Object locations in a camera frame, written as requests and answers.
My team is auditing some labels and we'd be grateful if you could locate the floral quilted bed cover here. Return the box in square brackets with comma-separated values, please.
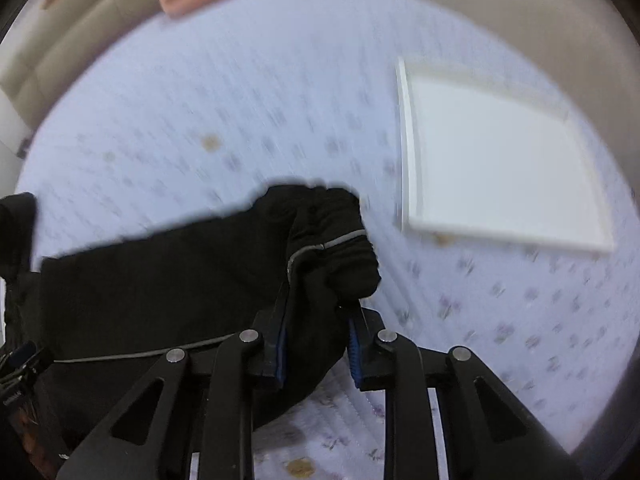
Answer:
[20, 0, 639, 479]

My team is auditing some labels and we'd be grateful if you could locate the beige padded headboard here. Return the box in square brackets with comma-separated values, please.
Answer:
[1, 0, 160, 130]

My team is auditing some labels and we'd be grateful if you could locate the black padded jacket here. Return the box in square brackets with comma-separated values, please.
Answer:
[1, 184, 381, 479]

